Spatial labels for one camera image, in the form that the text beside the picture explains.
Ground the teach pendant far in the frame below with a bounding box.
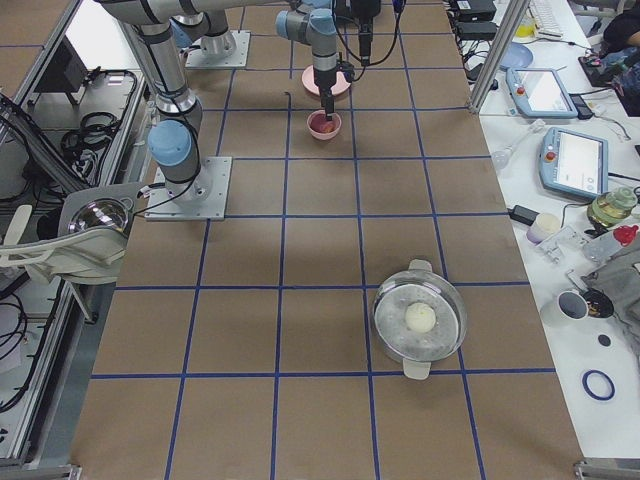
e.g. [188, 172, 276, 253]
[505, 68, 578, 119]

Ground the blue rubber ring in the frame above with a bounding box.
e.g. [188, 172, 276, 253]
[581, 369, 615, 401]

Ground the white steamed bun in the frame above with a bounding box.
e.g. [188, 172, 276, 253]
[404, 302, 436, 333]

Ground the red apple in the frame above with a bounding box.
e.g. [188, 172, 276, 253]
[313, 119, 335, 134]

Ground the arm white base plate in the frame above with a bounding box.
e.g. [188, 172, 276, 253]
[185, 30, 251, 70]
[143, 156, 232, 221]

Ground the small pink bowl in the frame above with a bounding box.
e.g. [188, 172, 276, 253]
[306, 110, 342, 141]

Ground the teach pendant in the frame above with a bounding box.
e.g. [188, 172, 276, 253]
[538, 127, 609, 200]
[505, 68, 578, 119]

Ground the black power adapter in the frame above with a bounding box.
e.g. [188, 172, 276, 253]
[508, 205, 539, 226]

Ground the teach pendant near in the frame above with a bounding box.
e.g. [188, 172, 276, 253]
[538, 127, 609, 200]

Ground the white mug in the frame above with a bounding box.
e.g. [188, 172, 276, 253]
[540, 290, 589, 327]

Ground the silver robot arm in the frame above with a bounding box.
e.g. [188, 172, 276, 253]
[99, 1, 338, 120]
[100, 1, 236, 204]

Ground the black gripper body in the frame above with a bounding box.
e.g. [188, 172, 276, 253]
[322, 89, 334, 116]

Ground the open white rice cooker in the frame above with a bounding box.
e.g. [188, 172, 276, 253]
[1, 182, 143, 285]

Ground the glass steamer pot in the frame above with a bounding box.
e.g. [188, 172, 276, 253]
[372, 259, 468, 380]

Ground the aluminium frame post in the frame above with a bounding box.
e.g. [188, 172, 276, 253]
[467, 0, 529, 114]

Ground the pink plate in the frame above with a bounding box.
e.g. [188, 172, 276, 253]
[301, 65, 351, 96]

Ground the glass oil bottle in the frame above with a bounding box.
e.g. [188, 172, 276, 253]
[587, 187, 638, 229]

